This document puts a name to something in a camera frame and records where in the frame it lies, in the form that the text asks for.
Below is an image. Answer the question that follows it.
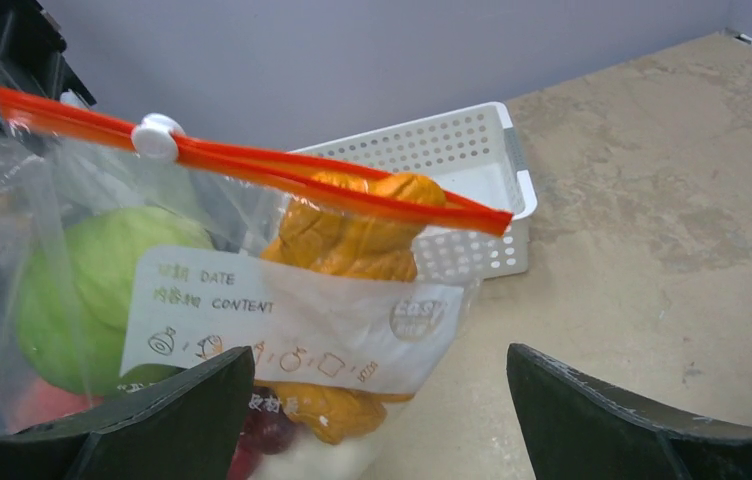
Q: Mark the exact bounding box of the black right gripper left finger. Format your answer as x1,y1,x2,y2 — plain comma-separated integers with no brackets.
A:
0,346,255,479

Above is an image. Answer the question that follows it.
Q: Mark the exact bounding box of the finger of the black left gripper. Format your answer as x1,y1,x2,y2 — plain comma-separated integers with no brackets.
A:
0,0,96,130

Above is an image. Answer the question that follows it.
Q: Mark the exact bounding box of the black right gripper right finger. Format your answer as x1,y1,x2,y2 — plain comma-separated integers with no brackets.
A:
506,343,752,479

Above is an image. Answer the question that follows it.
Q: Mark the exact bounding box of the red grape bunch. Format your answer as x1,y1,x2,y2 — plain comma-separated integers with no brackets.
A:
227,386,298,480

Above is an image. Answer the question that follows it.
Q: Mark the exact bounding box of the pink peach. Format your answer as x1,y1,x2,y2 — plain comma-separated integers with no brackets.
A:
5,378,104,433

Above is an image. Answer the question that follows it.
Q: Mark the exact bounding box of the green cabbage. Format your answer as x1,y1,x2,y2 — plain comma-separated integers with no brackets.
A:
15,206,213,397

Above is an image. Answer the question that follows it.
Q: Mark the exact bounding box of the orange food piece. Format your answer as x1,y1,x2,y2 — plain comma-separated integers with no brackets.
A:
260,171,447,445

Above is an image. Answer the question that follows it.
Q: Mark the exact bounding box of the white steamed bun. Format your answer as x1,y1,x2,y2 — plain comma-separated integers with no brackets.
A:
250,405,404,480

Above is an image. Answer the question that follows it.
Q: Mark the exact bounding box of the clear zip bag orange zipper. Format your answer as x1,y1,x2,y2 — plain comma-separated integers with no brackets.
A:
0,84,515,480

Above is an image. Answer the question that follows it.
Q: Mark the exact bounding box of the white plastic basket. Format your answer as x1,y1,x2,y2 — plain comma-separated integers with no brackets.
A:
301,102,538,282

